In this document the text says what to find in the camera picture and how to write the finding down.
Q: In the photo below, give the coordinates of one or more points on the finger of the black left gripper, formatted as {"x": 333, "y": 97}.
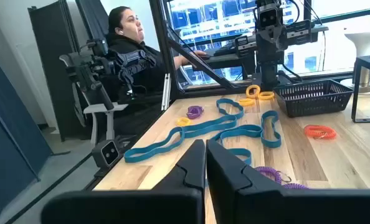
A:
{"x": 245, "y": 46}
{"x": 298, "y": 31}

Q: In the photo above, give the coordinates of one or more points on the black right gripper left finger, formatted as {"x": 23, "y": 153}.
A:
{"x": 178, "y": 205}

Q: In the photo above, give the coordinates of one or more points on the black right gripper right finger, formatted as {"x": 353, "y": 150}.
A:
{"x": 266, "y": 205}

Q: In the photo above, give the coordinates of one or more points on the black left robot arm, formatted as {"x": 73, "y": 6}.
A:
{"x": 270, "y": 68}

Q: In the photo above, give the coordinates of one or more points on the black background desk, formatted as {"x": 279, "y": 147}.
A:
{"x": 222, "y": 60}

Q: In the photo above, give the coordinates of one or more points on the large window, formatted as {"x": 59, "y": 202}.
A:
{"x": 210, "y": 18}

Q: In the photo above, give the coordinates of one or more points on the glass jar with white lid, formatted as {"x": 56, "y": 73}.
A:
{"x": 364, "y": 40}

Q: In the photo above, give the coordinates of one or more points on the black plastic basket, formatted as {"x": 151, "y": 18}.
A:
{"x": 312, "y": 99}

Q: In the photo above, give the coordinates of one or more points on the person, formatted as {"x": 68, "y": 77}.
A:
{"x": 126, "y": 25}

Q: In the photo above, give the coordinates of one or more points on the dark blue panel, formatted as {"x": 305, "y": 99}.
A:
{"x": 10, "y": 140}

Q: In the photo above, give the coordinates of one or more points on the black room divider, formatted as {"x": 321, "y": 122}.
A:
{"x": 54, "y": 62}

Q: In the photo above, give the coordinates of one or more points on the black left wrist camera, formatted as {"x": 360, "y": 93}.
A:
{"x": 268, "y": 17}

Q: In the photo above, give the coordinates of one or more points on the black table-level camera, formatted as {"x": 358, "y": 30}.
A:
{"x": 105, "y": 154}

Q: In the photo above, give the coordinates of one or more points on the silver aluminium bracket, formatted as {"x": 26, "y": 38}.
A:
{"x": 166, "y": 93}

